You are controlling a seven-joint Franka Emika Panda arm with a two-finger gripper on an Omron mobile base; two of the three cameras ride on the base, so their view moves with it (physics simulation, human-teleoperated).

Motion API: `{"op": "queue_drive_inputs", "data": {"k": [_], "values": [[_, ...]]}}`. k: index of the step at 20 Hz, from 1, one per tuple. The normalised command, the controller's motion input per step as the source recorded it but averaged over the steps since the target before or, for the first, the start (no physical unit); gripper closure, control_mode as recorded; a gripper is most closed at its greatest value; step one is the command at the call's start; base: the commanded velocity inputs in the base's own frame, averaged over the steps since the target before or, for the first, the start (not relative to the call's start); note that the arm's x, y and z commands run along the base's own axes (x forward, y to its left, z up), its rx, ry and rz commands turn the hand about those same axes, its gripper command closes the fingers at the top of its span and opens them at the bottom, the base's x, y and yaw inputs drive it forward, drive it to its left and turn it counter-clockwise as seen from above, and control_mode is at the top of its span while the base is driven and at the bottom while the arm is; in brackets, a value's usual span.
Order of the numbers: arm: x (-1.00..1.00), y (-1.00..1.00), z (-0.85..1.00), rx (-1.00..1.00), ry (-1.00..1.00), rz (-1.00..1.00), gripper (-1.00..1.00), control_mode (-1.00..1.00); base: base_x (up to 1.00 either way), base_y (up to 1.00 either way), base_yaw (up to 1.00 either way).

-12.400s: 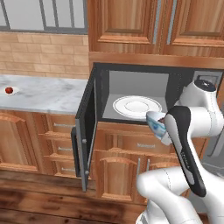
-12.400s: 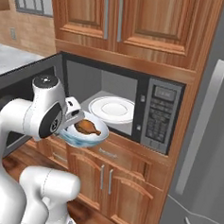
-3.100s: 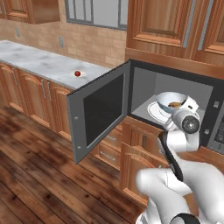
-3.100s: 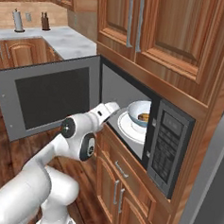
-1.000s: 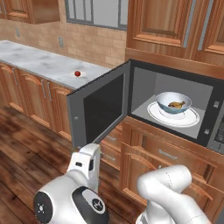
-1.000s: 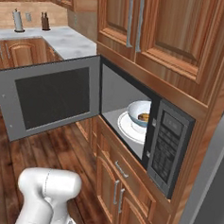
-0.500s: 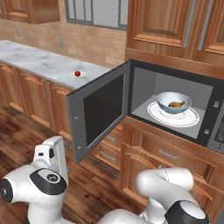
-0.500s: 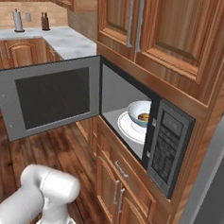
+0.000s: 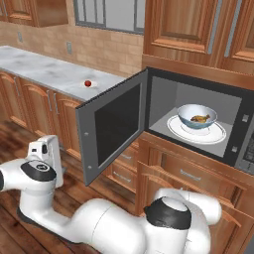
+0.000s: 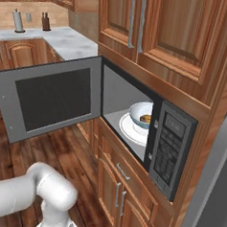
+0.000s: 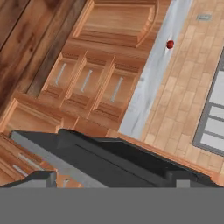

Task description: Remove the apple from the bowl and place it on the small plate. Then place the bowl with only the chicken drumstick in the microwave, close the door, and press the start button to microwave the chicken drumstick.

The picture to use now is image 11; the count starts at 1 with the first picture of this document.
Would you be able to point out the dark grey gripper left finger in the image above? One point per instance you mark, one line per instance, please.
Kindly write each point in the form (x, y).
(43, 178)

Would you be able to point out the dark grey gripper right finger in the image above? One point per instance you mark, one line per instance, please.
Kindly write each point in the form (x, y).
(172, 176)

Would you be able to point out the black microwave oven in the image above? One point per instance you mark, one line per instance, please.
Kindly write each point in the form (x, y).
(116, 163)

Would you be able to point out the plain wooden cupboard door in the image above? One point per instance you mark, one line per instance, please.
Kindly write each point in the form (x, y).
(29, 119)

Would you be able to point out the large wooden cupboard door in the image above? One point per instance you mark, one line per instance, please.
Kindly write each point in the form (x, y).
(116, 23)

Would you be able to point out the wide wooden drawer front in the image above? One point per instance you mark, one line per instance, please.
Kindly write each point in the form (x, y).
(11, 154)

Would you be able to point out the grey framed window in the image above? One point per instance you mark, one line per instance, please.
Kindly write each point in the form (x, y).
(214, 116)

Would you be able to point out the small red round fruit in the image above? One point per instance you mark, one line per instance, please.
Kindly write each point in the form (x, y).
(170, 44)

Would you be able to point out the grey wall outlet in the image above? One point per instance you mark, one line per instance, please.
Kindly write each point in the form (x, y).
(204, 17)

